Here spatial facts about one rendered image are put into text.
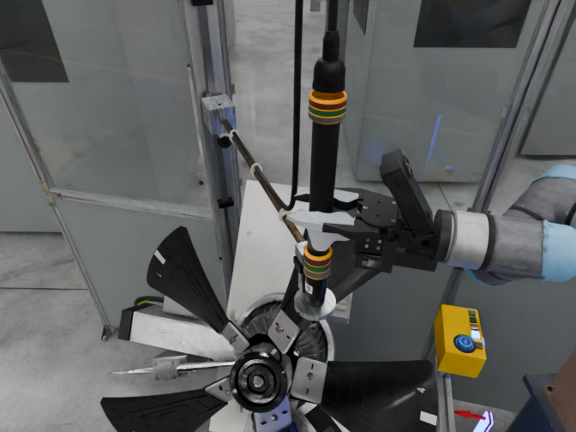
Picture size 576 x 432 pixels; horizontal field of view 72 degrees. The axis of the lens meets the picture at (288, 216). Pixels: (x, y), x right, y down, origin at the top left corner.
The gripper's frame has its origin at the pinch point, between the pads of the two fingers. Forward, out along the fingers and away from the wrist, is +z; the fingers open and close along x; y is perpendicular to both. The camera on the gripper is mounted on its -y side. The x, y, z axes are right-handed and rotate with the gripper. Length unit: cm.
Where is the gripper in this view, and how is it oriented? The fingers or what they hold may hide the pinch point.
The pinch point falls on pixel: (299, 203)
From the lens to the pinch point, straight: 55.8
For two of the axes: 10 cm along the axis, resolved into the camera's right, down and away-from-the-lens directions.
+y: 0.0, 7.9, 6.2
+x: 2.3, -6.0, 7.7
